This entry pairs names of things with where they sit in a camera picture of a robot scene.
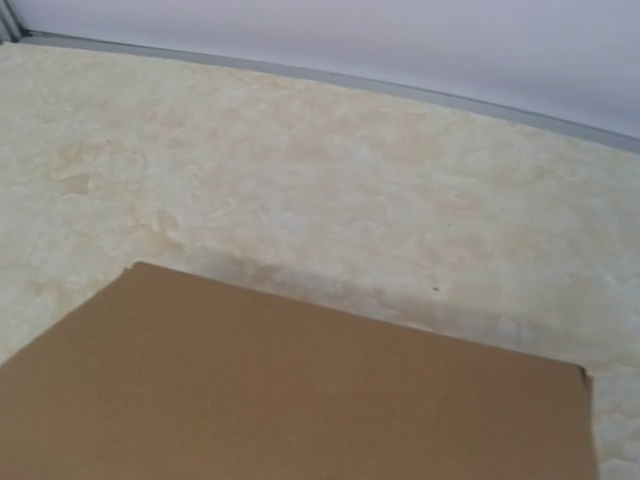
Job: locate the brown cardboard box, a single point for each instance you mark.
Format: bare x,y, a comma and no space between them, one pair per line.
167,375

